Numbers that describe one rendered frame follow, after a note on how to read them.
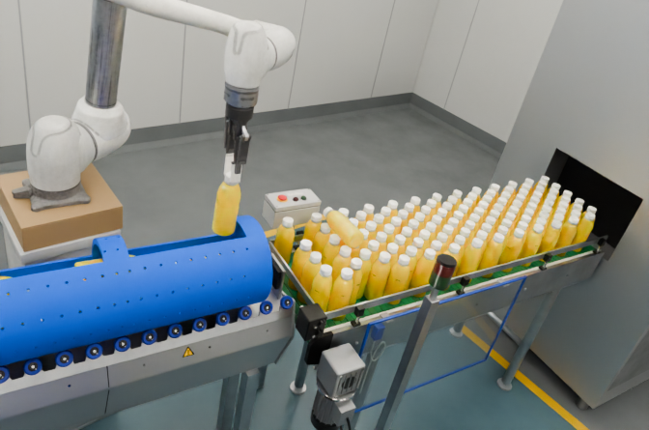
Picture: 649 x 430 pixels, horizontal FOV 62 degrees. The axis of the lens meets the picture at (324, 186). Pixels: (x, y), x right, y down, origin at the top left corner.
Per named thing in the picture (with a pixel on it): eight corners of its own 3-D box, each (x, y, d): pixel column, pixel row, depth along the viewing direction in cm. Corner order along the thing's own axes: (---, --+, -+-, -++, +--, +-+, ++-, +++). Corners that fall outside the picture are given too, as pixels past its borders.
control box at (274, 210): (261, 215, 215) (265, 193, 209) (305, 208, 225) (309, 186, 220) (271, 229, 208) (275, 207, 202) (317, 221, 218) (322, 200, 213)
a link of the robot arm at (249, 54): (250, 94, 135) (274, 80, 146) (258, 32, 128) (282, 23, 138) (213, 81, 138) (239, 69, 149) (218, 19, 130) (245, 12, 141)
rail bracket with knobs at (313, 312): (291, 326, 180) (296, 302, 175) (310, 320, 184) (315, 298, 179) (305, 347, 173) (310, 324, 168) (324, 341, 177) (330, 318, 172)
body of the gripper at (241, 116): (221, 97, 145) (218, 128, 150) (233, 109, 139) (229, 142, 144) (246, 96, 149) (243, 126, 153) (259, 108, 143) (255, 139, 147)
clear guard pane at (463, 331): (341, 415, 206) (370, 324, 182) (484, 358, 246) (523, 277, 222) (341, 416, 206) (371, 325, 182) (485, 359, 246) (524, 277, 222)
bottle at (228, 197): (230, 222, 169) (239, 171, 160) (238, 236, 164) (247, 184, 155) (208, 225, 165) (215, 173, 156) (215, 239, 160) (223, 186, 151)
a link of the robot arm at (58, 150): (16, 180, 177) (10, 120, 166) (60, 158, 192) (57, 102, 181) (55, 198, 173) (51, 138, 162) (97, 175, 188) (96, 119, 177)
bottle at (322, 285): (312, 301, 192) (322, 261, 183) (328, 311, 190) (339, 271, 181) (301, 312, 187) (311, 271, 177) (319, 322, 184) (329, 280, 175)
